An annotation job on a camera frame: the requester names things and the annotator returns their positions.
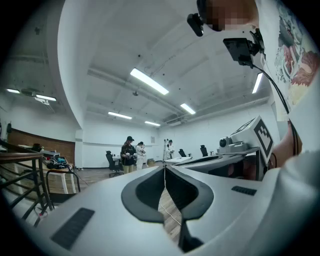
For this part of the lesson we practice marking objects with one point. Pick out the white printed t-shirt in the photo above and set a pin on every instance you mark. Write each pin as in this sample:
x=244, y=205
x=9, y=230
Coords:
x=300, y=37

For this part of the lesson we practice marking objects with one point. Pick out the black railing with wooden handrail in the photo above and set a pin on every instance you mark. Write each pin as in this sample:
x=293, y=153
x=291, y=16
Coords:
x=20, y=157

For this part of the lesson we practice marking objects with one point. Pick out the long ceiling light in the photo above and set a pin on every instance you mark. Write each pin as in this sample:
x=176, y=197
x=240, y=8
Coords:
x=187, y=108
x=46, y=97
x=148, y=81
x=152, y=123
x=13, y=91
x=120, y=115
x=257, y=83

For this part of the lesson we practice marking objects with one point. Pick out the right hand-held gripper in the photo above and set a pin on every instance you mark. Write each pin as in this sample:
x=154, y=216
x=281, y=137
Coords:
x=250, y=140

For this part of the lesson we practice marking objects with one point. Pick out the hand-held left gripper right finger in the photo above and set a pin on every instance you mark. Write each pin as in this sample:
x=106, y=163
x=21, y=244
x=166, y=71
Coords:
x=237, y=212

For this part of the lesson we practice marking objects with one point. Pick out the cardboard box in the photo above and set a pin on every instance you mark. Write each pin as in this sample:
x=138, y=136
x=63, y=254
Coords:
x=151, y=162

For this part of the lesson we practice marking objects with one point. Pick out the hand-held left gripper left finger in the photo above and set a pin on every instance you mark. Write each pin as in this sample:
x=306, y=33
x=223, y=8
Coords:
x=100, y=220

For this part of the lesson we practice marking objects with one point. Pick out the teal foam object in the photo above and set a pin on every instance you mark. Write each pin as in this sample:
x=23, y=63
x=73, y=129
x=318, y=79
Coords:
x=61, y=160

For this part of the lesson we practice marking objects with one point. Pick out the wooden table with white legs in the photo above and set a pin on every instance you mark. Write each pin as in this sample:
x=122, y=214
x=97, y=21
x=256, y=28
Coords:
x=65, y=183

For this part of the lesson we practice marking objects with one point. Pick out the wall poster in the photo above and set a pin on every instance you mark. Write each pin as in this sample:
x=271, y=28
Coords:
x=152, y=139

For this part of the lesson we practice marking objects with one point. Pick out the black head camera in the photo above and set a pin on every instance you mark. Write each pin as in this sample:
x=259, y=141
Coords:
x=196, y=25

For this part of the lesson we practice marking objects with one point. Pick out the person's right forearm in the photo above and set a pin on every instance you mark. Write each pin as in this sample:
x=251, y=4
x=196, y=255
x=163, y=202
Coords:
x=285, y=147

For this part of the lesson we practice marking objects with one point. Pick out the black office chair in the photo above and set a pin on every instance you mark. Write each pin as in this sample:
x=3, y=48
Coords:
x=204, y=150
x=111, y=160
x=182, y=152

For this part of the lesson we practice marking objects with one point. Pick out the person's head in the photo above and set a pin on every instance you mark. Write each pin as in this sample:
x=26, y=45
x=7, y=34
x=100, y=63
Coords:
x=225, y=15

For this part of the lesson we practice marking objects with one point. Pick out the round ceiling fixture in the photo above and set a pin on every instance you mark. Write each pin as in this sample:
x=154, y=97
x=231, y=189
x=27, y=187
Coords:
x=135, y=93

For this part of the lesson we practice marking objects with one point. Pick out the black chest-mounted device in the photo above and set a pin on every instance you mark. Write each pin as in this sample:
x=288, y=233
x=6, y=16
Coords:
x=237, y=50

